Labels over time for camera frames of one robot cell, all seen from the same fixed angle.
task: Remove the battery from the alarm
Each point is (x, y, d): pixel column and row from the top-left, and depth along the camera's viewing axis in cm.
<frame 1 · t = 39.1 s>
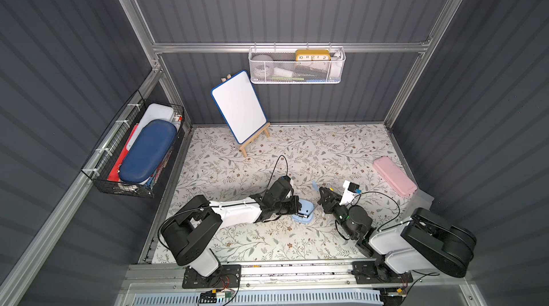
left hand: (304, 209, 84), fingers closed
right hand: (325, 188, 82), fingers open
light blue battery cover: (314, 186, 98), on the table
pink rectangular case: (393, 176, 100), on the table
grey translucent box: (419, 199, 93), on the table
blue framed whiteboard: (239, 100, 96), point 27 cm above the table
wooden easel stand: (242, 147, 104), point 7 cm above the table

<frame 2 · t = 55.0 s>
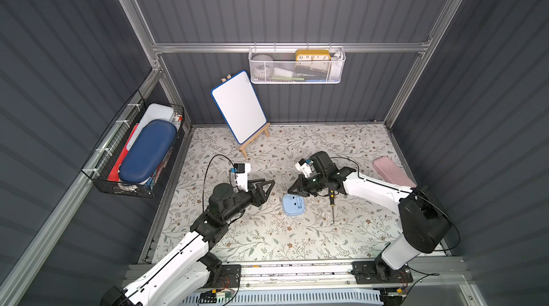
left hand: (270, 183, 72), fingers open
right hand: (292, 189, 82), fingers closed
light blue alarm clock: (294, 204, 88), point 4 cm above the table
black yellow screwdriver: (332, 204, 93), on the table
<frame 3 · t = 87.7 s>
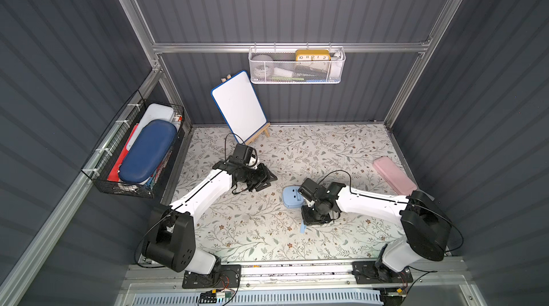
left hand: (276, 181, 82), fingers open
right hand: (307, 220, 83), fingers open
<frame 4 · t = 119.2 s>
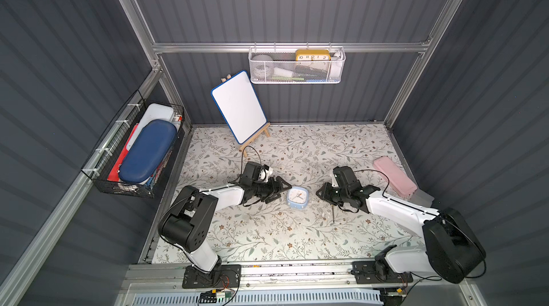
left hand: (288, 193, 87), fingers open
right hand: (321, 191, 88), fingers open
